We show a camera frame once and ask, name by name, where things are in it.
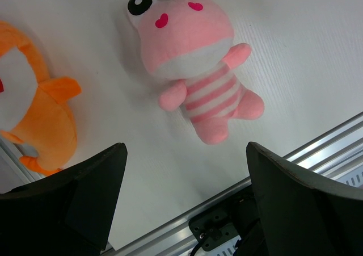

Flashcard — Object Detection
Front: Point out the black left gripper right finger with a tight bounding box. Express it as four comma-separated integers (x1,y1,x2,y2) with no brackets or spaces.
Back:
246,142,362,255

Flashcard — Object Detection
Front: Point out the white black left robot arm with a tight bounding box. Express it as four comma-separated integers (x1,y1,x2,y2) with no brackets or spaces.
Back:
1,142,362,255

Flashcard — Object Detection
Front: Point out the aluminium mounting rail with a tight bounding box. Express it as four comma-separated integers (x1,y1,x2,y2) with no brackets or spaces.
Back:
107,114,362,255

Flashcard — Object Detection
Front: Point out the orange shark plush left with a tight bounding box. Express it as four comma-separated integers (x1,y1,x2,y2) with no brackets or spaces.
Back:
1,21,82,176

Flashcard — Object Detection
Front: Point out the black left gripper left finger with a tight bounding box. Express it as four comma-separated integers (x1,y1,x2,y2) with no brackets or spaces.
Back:
1,143,128,255

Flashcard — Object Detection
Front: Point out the pink striped plush left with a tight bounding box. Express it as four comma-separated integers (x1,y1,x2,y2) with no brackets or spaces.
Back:
127,0,264,145

